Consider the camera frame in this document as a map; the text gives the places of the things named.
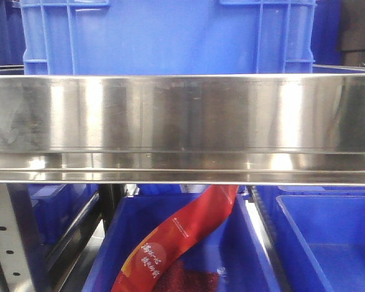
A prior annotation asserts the blue plastic bin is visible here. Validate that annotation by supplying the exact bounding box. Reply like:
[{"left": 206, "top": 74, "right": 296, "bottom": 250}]
[{"left": 20, "top": 1, "right": 316, "bottom": 75}]

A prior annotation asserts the lower blue bin right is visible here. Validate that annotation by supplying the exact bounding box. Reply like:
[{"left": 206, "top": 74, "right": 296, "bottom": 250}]
[{"left": 256, "top": 186, "right": 365, "bottom": 291}]

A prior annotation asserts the lower blue bin centre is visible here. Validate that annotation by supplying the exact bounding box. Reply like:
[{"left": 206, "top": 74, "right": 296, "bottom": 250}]
[{"left": 83, "top": 185, "right": 280, "bottom": 291}]

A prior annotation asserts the metal shelf upright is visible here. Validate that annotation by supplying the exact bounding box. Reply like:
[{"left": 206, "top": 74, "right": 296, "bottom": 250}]
[{"left": 0, "top": 183, "right": 52, "bottom": 291}]

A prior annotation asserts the red snack bag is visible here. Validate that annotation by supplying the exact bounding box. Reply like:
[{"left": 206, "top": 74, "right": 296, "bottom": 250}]
[{"left": 111, "top": 185, "right": 238, "bottom": 291}]

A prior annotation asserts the stainless steel tray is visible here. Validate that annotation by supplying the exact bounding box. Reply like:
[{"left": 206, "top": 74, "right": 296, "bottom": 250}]
[{"left": 0, "top": 66, "right": 365, "bottom": 185}]

